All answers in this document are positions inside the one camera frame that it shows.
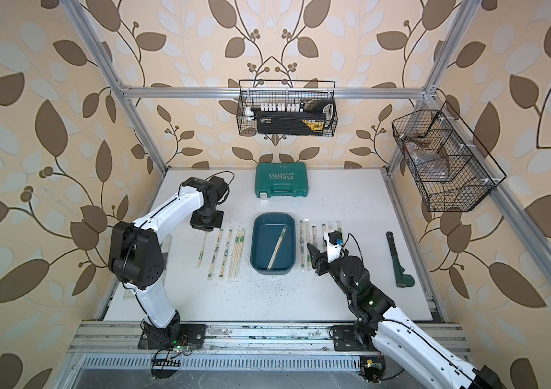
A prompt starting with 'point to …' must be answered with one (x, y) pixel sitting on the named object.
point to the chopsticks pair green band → (226, 252)
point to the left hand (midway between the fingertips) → (212, 227)
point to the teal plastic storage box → (272, 249)
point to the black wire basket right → (452, 171)
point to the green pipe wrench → (403, 279)
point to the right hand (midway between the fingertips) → (317, 242)
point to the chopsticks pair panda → (302, 245)
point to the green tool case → (281, 178)
